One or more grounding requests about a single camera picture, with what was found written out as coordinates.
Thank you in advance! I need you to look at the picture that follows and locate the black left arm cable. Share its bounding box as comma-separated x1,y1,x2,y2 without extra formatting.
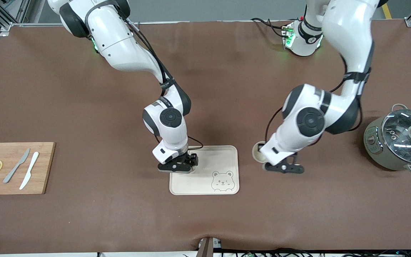
265,54,374,147

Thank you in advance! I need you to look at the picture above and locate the glass pot lid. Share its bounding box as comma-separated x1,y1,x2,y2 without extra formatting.
381,109,411,165

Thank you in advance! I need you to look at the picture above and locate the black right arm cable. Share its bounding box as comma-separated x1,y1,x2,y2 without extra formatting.
84,0,204,150

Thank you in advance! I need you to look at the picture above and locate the brown table cover mat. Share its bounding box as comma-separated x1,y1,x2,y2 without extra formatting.
0,20,411,255

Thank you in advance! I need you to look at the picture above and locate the white tray with bear print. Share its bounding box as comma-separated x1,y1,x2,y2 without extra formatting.
169,145,239,195

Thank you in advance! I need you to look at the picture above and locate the grey-green cooking pot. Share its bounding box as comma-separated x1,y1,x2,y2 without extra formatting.
364,104,411,175

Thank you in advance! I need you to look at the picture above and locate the brown post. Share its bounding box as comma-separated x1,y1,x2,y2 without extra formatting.
197,237,214,257

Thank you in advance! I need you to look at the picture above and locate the white plastic knife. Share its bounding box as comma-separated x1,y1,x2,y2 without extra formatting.
19,152,40,190

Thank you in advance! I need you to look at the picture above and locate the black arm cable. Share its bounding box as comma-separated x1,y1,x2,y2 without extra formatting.
84,0,204,150
265,54,374,147

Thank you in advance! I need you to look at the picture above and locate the wooden cutting board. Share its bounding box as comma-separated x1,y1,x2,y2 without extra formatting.
0,142,56,195

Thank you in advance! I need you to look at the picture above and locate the black base power cable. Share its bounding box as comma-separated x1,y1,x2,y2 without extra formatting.
251,17,286,38

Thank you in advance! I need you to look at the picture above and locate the white paper cup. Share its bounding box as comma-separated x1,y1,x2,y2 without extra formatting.
252,141,269,163

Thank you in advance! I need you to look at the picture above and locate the grey plastic knife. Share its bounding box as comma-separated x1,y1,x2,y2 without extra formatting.
3,148,31,184

